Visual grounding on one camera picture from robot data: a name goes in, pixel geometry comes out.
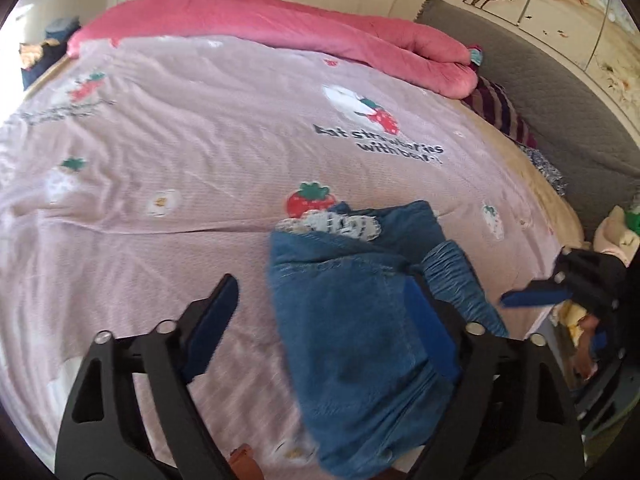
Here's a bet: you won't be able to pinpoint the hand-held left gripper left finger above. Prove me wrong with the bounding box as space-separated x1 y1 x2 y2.
55 273 240 480

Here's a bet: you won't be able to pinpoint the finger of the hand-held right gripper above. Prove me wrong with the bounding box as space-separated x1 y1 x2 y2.
500 260 576 310

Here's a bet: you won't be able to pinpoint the cream plush toy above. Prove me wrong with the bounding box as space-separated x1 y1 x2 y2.
594 204 640 267

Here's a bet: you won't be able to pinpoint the pink quilt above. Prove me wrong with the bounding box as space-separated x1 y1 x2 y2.
66 0 480 100

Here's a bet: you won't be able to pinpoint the purple striped pillow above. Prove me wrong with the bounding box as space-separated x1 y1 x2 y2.
462 76 539 150

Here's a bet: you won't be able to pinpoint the blue denim pants white lace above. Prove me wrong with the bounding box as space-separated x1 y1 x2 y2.
267 200 511 479

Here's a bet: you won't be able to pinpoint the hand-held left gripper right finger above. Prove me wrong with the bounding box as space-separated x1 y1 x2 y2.
402 278 586 480

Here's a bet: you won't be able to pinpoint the blue grey bundle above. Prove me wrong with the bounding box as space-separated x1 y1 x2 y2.
45 17 82 44

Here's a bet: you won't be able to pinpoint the person's right hand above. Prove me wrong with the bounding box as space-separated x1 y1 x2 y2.
572 312 604 382

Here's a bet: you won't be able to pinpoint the floral print wall panels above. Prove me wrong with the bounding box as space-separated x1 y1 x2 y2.
462 0 640 127

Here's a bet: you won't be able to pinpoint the beige blanket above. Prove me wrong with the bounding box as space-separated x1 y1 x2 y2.
450 100 586 247

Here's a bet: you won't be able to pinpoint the pink strawberry print bed sheet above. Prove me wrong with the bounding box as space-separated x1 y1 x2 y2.
0 35 563 471

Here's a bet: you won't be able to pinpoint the grey quilted headboard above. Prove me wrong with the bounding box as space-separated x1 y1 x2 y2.
414 0 640 242

